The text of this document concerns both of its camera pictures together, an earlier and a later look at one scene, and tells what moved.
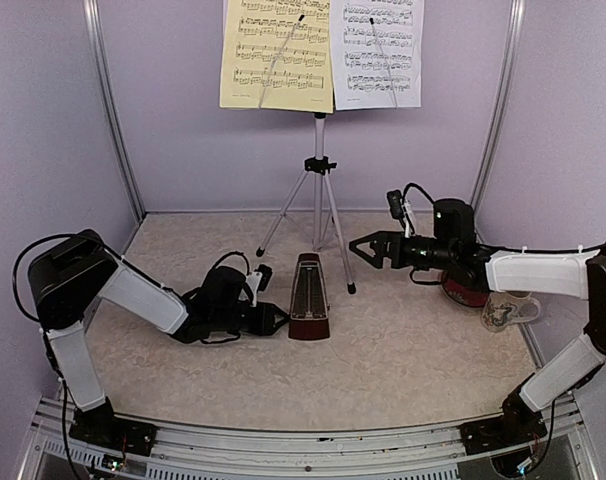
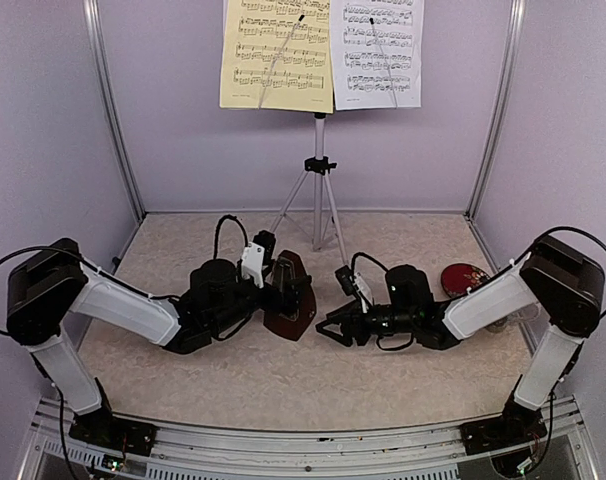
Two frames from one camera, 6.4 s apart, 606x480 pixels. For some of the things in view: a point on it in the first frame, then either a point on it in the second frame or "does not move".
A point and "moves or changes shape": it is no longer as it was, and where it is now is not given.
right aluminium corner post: x=504 y=101 does not move
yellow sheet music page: x=277 y=55 does not move
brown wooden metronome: x=309 y=309 moves or changes shape
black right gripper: x=380 y=241 -> x=337 y=317
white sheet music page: x=377 y=53 does not move
